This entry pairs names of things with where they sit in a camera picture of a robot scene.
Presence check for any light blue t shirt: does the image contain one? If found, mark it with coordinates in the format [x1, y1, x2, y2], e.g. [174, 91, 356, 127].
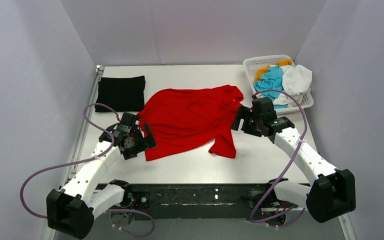
[253, 66, 288, 109]

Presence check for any white t shirt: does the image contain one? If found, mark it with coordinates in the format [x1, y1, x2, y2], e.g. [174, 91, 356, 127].
[269, 65, 312, 104]

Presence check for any white plastic laundry basket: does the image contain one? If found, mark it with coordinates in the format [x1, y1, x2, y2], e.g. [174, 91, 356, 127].
[243, 55, 314, 113]

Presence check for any red t shirt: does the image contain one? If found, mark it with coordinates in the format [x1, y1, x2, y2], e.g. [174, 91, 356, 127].
[138, 85, 244, 161]

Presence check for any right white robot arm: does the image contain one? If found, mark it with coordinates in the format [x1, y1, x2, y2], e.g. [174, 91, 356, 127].
[231, 97, 356, 223]

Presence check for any folded black t shirt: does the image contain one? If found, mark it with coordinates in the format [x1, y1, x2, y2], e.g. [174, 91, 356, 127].
[96, 75, 146, 112]

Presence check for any yellow t shirt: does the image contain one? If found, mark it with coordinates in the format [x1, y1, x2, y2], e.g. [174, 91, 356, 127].
[253, 58, 294, 83]

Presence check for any aluminium frame rail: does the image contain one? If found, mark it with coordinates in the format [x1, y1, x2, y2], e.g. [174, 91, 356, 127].
[46, 182, 356, 240]

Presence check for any left side aluminium rail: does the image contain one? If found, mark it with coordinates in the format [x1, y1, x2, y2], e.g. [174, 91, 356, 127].
[59, 65, 105, 189]

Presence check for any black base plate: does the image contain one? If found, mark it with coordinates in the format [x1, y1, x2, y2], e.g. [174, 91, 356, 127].
[127, 183, 270, 220]

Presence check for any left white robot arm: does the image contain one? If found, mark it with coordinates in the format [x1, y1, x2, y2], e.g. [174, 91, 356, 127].
[46, 113, 156, 240]

